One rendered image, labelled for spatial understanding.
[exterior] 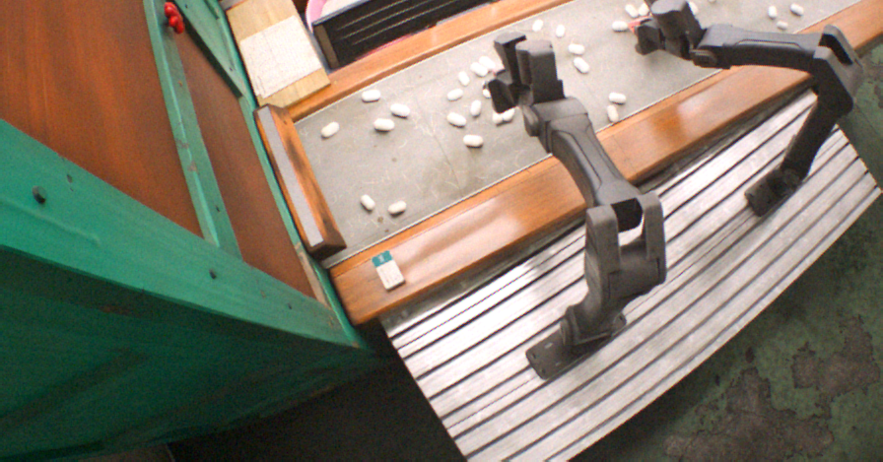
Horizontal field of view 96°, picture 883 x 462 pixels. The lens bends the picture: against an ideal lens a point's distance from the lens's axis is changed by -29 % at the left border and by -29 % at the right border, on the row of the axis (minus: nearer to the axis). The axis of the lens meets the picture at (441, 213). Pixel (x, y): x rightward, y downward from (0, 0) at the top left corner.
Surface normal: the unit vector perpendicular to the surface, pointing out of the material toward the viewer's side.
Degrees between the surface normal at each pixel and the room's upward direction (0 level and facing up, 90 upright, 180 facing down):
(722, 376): 0
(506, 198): 0
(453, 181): 0
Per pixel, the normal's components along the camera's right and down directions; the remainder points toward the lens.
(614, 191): -0.15, -0.71
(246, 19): -0.04, -0.28
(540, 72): 0.15, 0.52
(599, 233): 0.10, 0.29
